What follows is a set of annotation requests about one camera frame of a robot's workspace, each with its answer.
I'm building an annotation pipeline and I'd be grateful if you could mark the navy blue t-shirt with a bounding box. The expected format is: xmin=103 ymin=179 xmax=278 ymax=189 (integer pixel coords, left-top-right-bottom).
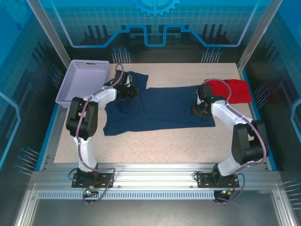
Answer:
xmin=103 ymin=71 xmax=216 ymax=137

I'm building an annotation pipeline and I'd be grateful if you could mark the red t-shirt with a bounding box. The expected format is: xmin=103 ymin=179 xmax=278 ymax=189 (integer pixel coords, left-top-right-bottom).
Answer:
xmin=204 ymin=79 xmax=253 ymax=104

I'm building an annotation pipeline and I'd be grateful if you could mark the lavender plastic basket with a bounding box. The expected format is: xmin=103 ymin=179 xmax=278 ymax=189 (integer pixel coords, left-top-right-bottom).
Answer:
xmin=55 ymin=59 xmax=111 ymax=109

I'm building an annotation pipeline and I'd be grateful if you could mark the small LED circuit board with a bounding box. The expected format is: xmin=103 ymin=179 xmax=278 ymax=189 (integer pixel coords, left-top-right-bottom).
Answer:
xmin=83 ymin=187 xmax=99 ymax=197
xmin=215 ymin=188 xmax=236 ymax=197

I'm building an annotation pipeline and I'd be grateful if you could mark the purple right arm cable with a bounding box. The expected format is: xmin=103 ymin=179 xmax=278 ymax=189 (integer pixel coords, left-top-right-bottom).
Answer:
xmin=203 ymin=79 xmax=268 ymax=206

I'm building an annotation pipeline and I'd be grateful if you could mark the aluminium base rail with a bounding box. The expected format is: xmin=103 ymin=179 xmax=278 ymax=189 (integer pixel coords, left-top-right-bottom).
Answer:
xmin=32 ymin=161 xmax=282 ymax=189

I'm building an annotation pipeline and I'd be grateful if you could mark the aluminium frame post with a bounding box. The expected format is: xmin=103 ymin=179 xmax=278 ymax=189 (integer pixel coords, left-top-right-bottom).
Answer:
xmin=237 ymin=0 xmax=283 ymax=71
xmin=26 ymin=0 xmax=71 ymax=69

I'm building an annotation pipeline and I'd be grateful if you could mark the perforated metal cable duct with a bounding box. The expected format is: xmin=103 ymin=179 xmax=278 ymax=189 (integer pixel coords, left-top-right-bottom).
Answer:
xmin=37 ymin=190 xmax=216 ymax=201

